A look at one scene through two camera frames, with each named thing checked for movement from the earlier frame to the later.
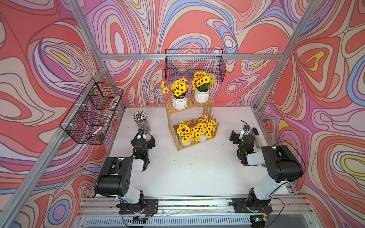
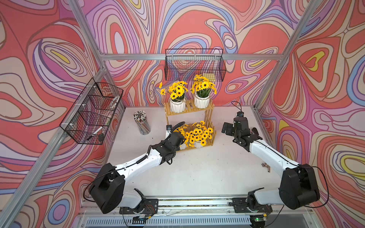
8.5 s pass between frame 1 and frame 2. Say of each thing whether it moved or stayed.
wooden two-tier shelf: moved
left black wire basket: stayed
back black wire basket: stayed
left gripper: moved
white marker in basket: stayed
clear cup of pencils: stayed
